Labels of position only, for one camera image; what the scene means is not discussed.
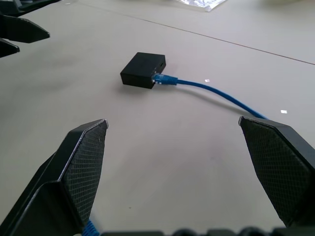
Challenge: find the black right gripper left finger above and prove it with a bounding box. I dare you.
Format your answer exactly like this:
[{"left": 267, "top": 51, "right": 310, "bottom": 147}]
[{"left": 0, "top": 118, "right": 109, "bottom": 236}]

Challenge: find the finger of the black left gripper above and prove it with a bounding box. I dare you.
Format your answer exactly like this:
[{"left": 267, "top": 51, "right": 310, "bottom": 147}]
[
  {"left": 0, "top": 37, "right": 21, "bottom": 59},
  {"left": 0, "top": 14, "right": 51, "bottom": 44}
]

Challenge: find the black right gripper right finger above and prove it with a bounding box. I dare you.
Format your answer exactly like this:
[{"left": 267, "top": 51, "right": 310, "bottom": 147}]
[{"left": 238, "top": 116, "right": 315, "bottom": 228}]

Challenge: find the small black box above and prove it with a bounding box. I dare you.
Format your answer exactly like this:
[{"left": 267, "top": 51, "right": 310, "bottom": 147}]
[{"left": 120, "top": 52, "right": 167, "bottom": 89}]

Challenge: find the clear plastic bag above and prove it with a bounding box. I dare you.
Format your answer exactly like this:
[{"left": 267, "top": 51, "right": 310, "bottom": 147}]
[{"left": 169, "top": 0, "right": 227, "bottom": 13}]

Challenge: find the blue Ethernet cable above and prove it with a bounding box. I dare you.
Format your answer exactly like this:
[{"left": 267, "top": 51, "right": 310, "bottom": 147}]
[{"left": 82, "top": 73, "right": 270, "bottom": 236}]

